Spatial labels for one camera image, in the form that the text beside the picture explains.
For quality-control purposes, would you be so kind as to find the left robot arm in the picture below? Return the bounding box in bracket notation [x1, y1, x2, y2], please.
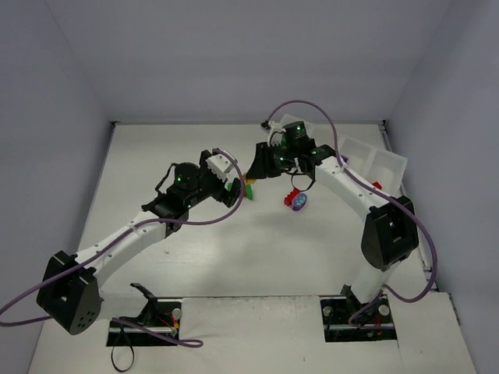
[37, 149, 242, 335]

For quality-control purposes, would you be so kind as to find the green lego brick in cluster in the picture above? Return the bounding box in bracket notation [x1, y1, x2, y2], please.
[246, 185, 254, 201]

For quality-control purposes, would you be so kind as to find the clear plastic divided tray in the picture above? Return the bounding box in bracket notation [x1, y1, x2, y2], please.
[279, 114, 408, 196]

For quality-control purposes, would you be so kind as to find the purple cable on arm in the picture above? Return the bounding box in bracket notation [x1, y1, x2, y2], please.
[0, 147, 246, 348]
[260, 100, 437, 329]

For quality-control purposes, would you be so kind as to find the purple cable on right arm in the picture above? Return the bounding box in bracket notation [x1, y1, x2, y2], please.
[260, 100, 437, 329]

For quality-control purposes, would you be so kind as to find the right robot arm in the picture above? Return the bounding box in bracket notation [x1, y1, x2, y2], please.
[246, 121, 419, 304]

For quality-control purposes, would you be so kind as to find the black cable loop at front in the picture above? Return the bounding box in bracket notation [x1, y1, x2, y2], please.
[111, 326, 136, 371]

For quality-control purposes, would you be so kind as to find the red lego brick by paw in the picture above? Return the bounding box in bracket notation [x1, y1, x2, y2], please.
[283, 189, 300, 206]

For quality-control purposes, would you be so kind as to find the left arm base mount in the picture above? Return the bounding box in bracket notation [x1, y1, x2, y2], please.
[106, 299, 182, 348]

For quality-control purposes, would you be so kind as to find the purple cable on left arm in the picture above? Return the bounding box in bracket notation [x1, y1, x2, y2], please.
[0, 147, 246, 348]

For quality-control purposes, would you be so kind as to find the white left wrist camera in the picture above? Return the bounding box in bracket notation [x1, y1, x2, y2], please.
[206, 153, 238, 182]

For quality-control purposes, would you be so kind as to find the purple paw print lego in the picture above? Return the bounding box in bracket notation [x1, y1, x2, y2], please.
[291, 192, 307, 212]

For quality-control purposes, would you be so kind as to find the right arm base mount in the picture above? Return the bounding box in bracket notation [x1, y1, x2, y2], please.
[320, 295, 398, 343]

